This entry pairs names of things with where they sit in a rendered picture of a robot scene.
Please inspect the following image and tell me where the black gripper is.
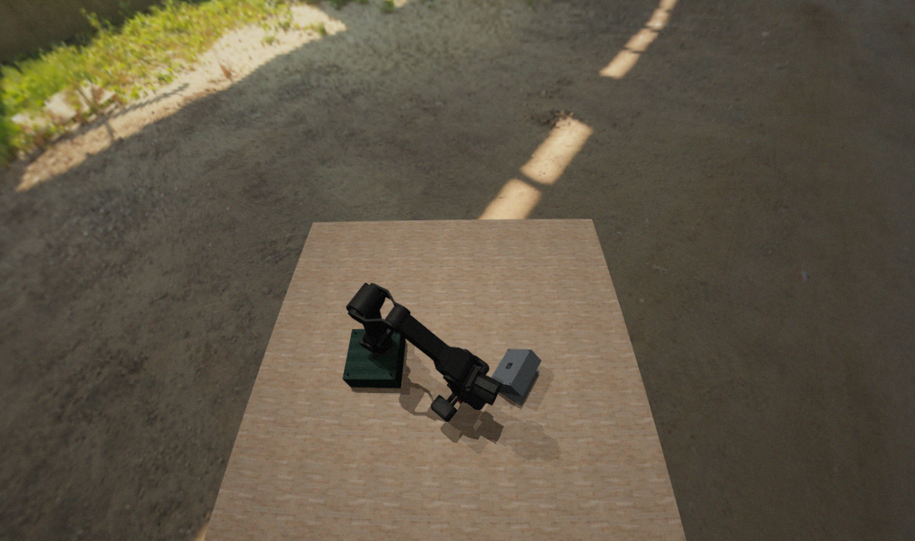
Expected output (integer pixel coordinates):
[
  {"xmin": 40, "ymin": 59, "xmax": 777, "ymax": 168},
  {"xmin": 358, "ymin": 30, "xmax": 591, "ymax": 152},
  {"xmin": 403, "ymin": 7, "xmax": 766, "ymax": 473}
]
[{"xmin": 431, "ymin": 355, "xmax": 490, "ymax": 422}]

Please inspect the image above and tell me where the grey sloped panel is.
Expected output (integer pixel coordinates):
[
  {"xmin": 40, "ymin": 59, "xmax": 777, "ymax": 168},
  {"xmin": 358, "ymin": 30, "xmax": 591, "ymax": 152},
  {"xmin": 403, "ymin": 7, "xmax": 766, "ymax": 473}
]
[{"xmin": 492, "ymin": 349, "xmax": 542, "ymax": 406}]

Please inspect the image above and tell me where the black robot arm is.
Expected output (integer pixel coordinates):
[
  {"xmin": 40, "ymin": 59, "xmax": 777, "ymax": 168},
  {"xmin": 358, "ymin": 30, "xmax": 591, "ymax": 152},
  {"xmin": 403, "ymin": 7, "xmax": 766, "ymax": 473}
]
[{"xmin": 346, "ymin": 283, "xmax": 502, "ymax": 410}]

